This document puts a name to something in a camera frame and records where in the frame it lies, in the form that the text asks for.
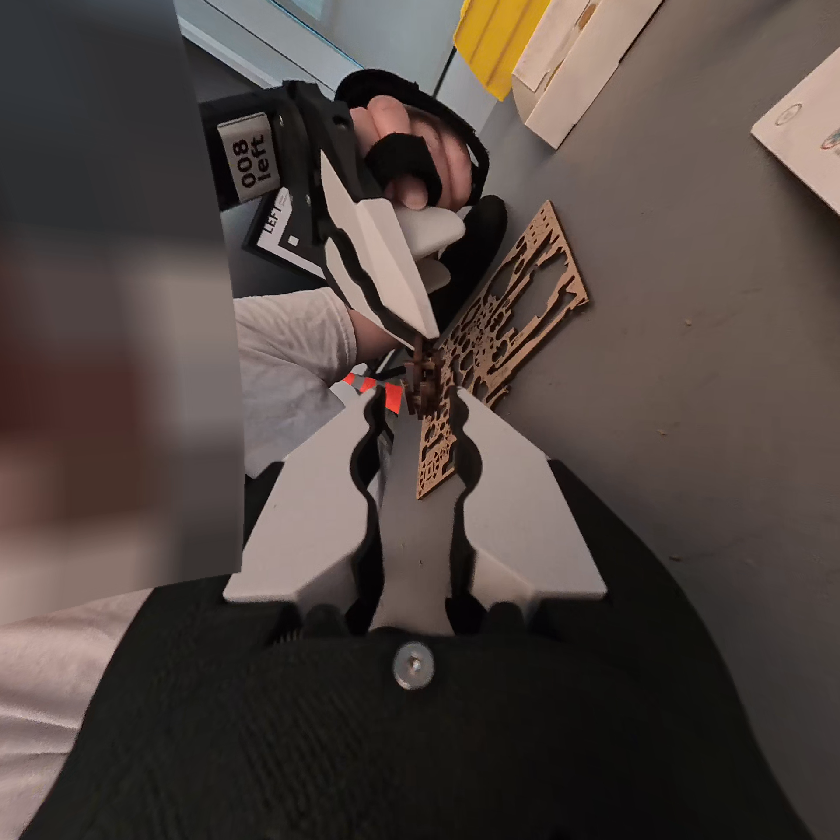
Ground black wrist rest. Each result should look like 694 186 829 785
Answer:
433 193 510 342

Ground yellow plastic bin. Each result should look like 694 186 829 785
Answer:
453 0 553 102

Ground small wooden gear assembly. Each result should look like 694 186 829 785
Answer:
402 336 442 419

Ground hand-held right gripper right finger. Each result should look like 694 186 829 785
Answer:
448 386 608 634

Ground person's left hand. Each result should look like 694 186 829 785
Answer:
350 95 475 212

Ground laser-cut wooden parts sheet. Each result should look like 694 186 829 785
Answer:
416 200 589 501

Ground white cardboard tray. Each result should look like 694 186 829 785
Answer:
511 0 665 151

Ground glass window panel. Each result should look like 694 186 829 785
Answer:
174 0 460 93

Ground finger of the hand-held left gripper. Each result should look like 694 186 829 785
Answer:
319 153 442 342
325 243 424 352

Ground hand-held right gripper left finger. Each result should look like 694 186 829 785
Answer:
223 386 396 634

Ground open instruction booklet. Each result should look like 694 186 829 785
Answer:
750 45 840 219

